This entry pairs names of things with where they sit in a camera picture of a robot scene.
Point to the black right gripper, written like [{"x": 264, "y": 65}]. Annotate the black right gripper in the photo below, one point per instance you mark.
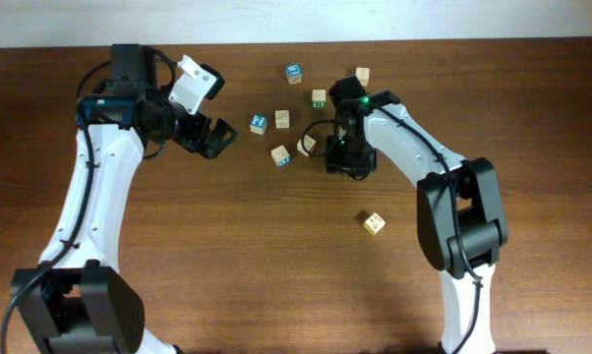
[{"x": 334, "y": 163}]

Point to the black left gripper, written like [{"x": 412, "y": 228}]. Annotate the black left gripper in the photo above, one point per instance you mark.
[{"x": 193, "y": 138}]

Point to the wooden block snail picture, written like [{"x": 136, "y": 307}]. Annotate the wooden block snail picture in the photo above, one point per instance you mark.
[{"x": 306, "y": 145}]

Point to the wooden block letter H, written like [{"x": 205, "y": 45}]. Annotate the wooden block letter H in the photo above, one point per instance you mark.
[{"x": 374, "y": 224}]

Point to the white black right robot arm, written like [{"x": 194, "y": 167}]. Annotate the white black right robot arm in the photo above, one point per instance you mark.
[{"x": 461, "y": 225}]

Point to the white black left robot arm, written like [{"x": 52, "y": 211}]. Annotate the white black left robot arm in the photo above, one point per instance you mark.
[{"x": 75, "y": 300}]

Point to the wooden block blue number 2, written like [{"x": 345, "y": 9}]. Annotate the wooden block blue number 2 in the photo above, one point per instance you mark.
[{"x": 258, "y": 124}]

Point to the wooden block fox picture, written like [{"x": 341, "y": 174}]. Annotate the wooden block fox picture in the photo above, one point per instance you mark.
[{"x": 282, "y": 119}]

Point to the wooden block letter M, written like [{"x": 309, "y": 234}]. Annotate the wooden block letter M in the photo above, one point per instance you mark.
[{"x": 280, "y": 156}]

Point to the wooden block green side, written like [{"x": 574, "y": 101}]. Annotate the wooden block green side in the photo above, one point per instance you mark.
[{"x": 318, "y": 98}]

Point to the blue top wooden block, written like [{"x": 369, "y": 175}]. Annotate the blue top wooden block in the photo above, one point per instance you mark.
[{"x": 293, "y": 74}]

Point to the plain wooden block far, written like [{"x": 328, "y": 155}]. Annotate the plain wooden block far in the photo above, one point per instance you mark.
[{"x": 363, "y": 75}]

